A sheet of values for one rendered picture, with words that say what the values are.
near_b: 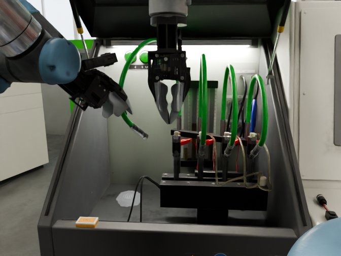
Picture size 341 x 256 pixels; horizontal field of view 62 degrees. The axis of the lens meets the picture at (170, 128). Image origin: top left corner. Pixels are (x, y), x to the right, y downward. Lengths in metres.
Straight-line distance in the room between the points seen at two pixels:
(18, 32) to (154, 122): 0.82
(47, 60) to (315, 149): 0.80
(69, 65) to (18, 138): 3.28
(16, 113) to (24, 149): 0.45
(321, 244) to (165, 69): 0.43
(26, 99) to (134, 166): 2.67
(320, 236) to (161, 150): 1.08
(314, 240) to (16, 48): 0.44
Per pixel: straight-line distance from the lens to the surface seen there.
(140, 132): 0.86
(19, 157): 3.83
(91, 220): 0.81
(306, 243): 0.19
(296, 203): 0.83
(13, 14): 0.48
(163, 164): 1.26
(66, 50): 0.51
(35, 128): 3.91
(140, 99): 1.20
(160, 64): 0.55
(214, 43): 1.15
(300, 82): 1.00
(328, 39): 1.06
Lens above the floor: 1.36
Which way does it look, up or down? 13 degrees down
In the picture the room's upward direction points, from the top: straight up
